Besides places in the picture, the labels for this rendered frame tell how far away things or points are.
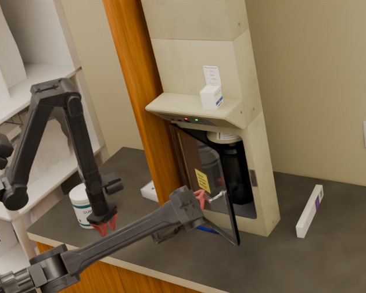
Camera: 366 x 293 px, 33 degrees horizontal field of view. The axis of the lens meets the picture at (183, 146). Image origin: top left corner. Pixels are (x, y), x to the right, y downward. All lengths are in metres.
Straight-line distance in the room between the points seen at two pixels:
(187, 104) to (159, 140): 0.28
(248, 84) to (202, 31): 0.23
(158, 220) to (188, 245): 0.83
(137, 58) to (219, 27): 0.35
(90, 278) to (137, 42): 1.06
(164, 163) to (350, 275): 0.77
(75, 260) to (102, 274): 1.03
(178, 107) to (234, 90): 0.20
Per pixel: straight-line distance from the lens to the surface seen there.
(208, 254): 2.29
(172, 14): 2.02
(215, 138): 2.18
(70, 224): 2.68
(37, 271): 1.58
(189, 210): 1.56
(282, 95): 2.48
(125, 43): 2.09
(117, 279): 2.56
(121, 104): 3.02
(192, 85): 2.10
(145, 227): 1.54
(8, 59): 3.06
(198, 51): 2.02
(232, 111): 1.96
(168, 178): 2.36
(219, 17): 1.92
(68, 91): 1.82
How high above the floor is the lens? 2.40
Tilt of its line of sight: 29 degrees down
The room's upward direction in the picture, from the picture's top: 14 degrees counter-clockwise
